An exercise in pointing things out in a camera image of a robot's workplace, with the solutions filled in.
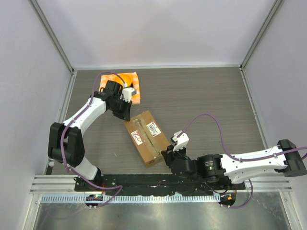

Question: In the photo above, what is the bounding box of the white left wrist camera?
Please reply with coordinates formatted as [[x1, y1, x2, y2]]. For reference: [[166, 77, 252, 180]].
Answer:
[[122, 87, 137, 103]]

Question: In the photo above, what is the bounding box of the white slotted cable duct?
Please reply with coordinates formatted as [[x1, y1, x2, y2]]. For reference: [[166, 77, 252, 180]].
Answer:
[[41, 193, 220, 204]]

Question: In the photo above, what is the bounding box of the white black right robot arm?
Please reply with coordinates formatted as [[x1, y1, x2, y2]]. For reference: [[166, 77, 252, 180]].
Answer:
[[161, 139, 307, 190]]

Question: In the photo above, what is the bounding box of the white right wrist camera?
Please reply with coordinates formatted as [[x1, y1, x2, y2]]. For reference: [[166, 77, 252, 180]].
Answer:
[[171, 130, 189, 151]]

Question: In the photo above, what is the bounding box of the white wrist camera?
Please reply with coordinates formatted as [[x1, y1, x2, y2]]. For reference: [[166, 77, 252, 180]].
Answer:
[[171, 130, 189, 151], [122, 87, 137, 103]]

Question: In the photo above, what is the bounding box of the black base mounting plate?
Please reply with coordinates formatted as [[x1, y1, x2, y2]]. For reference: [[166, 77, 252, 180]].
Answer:
[[74, 172, 245, 197]]

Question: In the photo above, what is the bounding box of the brown cardboard express box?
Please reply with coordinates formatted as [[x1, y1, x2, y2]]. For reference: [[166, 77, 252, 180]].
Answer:
[[124, 110, 170, 168]]

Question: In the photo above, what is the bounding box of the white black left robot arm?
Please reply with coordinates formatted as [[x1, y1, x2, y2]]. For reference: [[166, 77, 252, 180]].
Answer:
[[47, 80, 136, 191]]

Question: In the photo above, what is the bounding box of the orange bowl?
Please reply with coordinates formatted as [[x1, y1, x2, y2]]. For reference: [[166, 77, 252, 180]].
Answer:
[[118, 73, 132, 88]]

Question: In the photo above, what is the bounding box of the orange checkered cloth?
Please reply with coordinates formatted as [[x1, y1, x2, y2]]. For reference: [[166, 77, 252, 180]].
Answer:
[[99, 72, 141, 104]]

